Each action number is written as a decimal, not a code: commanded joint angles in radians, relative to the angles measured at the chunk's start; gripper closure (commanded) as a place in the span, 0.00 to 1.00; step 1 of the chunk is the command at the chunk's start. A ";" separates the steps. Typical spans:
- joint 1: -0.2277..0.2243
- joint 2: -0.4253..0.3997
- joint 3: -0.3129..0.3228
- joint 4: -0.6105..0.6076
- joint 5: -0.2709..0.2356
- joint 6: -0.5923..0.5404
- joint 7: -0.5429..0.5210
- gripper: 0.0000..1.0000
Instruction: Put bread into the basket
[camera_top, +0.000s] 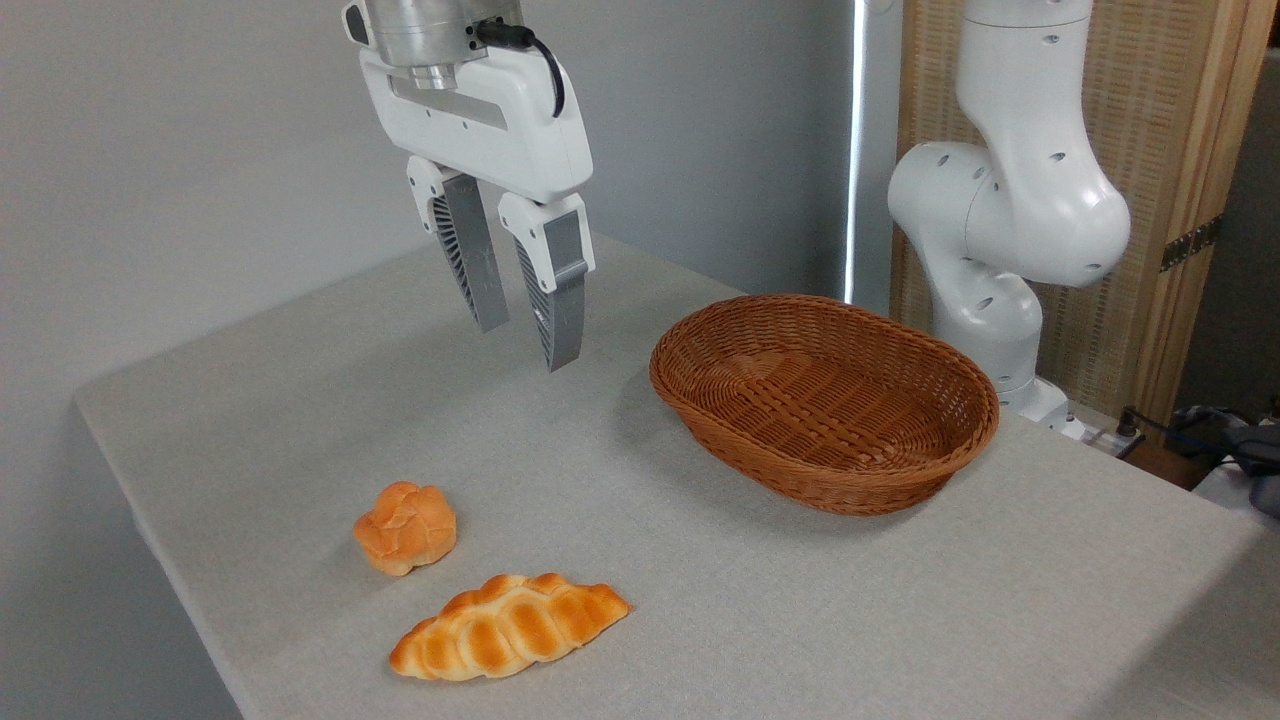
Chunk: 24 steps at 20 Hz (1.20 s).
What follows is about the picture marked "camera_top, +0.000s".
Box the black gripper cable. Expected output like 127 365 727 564
474 19 567 120

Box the grey tablecloth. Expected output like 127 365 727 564
73 232 1280 720

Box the brown woven wicker basket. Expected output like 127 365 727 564
649 293 1001 517

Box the white power strip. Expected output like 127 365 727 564
1062 412 1147 460

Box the metal screen hinge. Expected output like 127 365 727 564
1160 215 1223 273

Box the long braided bread loaf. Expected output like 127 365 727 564
389 572 633 683

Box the black plug with cable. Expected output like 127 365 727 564
1114 405 1263 471

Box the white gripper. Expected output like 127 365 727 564
359 44 598 374

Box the wooden rattan folding screen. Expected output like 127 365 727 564
890 0 1279 427

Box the round knotted bread roll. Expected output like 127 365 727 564
353 481 458 578

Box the dark blue-grey bundle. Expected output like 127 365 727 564
1170 403 1280 520

